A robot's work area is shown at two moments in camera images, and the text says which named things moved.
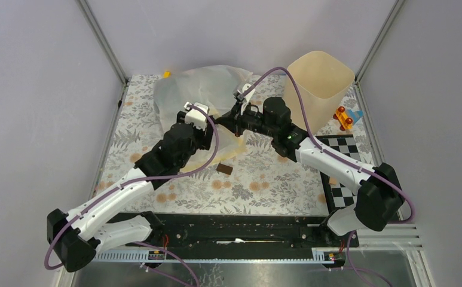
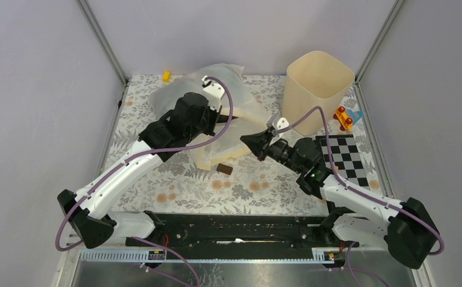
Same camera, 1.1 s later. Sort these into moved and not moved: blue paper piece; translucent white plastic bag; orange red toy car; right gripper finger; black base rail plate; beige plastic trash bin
Moved: right gripper finger; translucent white plastic bag
Not moved: orange red toy car; blue paper piece; beige plastic trash bin; black base rail plate
